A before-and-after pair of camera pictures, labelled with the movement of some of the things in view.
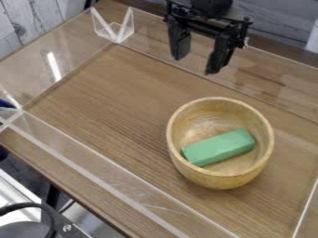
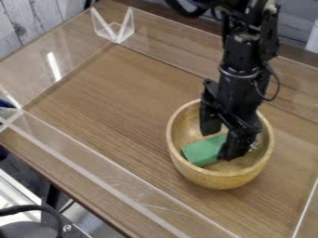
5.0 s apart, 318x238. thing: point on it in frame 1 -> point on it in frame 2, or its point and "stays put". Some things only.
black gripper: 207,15 -> 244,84
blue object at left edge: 4,103 stays put
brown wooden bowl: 207,118 stays put
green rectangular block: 219,148 stays put
